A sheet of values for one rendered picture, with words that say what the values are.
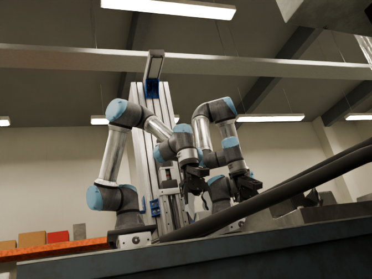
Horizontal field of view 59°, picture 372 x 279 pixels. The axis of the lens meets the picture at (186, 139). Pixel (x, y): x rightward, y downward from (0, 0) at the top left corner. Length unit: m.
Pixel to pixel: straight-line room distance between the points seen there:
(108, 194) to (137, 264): 1.06
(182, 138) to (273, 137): 7.49
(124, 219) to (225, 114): 0.75
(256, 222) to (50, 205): 5.85
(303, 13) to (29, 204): 6.42
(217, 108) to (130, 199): 0.66
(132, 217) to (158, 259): 1.09
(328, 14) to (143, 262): 0.49
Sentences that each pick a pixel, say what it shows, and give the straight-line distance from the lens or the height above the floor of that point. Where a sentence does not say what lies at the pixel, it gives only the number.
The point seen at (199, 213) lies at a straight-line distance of 1.12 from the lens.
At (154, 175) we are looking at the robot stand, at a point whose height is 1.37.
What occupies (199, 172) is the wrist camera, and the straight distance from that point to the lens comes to 1.10.
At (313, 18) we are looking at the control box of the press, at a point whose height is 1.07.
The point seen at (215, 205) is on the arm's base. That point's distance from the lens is 1.77.
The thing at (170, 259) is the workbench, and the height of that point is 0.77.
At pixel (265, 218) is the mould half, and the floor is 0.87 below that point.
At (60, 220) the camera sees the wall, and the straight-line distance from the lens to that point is 6.61.
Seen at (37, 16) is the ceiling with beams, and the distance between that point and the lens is 4.99.
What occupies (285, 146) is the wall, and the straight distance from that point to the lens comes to 8.71.
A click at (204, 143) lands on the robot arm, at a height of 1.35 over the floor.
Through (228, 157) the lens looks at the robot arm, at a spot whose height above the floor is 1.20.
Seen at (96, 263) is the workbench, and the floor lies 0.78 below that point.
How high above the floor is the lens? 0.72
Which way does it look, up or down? 25 degrees up
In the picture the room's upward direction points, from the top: 12 degrees counter-clockwise
